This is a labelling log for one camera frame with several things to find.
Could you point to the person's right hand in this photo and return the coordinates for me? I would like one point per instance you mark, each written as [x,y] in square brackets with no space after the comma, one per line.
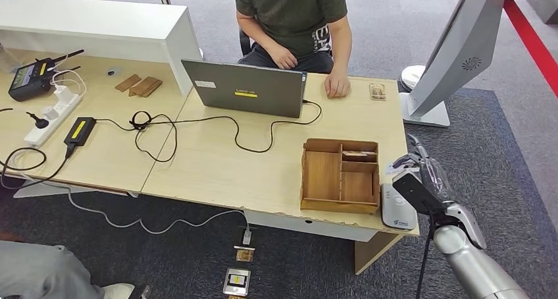
[283,58]

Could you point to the person's left hand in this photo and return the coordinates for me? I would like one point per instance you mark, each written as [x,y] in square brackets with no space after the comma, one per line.
[338,85]

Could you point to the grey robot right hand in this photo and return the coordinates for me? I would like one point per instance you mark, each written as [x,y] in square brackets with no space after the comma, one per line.
[436,179]

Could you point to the white ID card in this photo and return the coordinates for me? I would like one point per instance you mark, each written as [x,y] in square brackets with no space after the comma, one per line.
[392,170]

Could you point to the wooden room key card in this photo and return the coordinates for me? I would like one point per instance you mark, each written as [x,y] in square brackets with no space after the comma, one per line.
[357,153]

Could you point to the wooden organizer tray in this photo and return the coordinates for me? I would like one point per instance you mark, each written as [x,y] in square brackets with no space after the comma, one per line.
[322,175]

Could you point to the person's left forearm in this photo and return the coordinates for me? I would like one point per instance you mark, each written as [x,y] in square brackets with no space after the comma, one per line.
[341,48]

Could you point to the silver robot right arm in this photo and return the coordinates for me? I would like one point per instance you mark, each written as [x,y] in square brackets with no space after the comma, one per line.
[471,266]

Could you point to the person's right forearm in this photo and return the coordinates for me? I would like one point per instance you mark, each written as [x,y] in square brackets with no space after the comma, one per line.
[259,37]

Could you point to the wooden key card with print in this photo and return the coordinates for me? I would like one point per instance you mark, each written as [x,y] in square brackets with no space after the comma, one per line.
[378,92]

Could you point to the seated person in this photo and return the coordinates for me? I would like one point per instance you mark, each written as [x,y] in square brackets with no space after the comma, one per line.
[292,13]

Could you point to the grey white card reader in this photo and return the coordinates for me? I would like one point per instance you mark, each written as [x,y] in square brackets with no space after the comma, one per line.
[394,216]

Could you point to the plain wooden card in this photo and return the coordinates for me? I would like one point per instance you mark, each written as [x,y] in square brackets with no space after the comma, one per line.
[143,86]
[153,89]
[127,83]

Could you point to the standing person's leg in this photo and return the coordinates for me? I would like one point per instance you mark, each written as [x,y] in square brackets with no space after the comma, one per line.
[43,273]

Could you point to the grey laptop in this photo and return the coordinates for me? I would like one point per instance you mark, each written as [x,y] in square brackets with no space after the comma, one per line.
[244,87]

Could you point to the white round base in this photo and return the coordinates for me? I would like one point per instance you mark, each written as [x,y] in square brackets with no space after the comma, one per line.
[410,75]

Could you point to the wooden desk leg panel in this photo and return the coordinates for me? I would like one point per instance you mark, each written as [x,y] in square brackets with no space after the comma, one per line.
[372,253]

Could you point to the white kiosk stand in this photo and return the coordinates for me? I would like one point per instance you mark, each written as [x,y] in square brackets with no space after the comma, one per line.
[457,48]

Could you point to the small grey round object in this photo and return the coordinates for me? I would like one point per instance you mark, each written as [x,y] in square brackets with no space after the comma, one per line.
[113,72]

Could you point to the white counter shelf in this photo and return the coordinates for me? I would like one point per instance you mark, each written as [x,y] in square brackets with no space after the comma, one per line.
[96,26]

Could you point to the brass floor socket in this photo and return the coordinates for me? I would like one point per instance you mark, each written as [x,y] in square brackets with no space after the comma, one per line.
[244,254]

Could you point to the black power adapter yellow label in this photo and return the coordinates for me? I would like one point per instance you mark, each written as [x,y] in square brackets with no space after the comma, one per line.
[80,131]

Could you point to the silver floor socket box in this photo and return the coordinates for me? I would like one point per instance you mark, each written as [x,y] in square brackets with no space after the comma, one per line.
[236,281]

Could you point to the white power strip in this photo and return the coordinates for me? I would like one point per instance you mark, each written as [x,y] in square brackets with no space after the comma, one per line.
[52,122]

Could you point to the black plug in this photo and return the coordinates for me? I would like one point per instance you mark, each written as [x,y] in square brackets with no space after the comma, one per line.
[40,122]

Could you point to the black handheld controller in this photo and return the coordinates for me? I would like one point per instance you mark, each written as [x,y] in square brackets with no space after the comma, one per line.
[28,81]

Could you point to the white shoe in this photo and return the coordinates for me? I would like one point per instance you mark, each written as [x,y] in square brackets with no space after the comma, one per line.
[117,292]

